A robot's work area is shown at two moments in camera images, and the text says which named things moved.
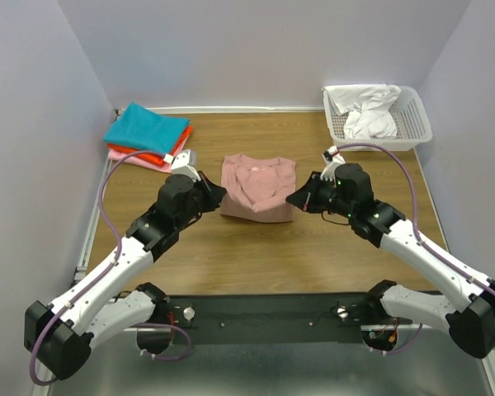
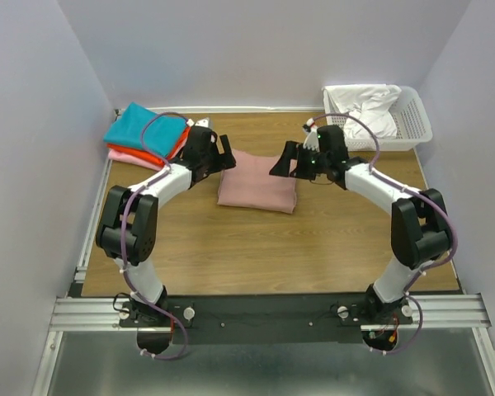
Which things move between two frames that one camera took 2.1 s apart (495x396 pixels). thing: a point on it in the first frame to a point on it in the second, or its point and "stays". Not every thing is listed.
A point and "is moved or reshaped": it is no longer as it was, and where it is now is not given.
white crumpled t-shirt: x=367 y=106 stays
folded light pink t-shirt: x=138 y=161 stays
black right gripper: x=313 y=191 to x=302 y=163
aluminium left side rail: x=81 y=271 stays
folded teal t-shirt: x=140 y=129 stays
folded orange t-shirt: x=153 y=156 stays
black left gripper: x=206 y=192 to x=216 y=153
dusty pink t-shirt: x=257 y=188 is moved or reshaped
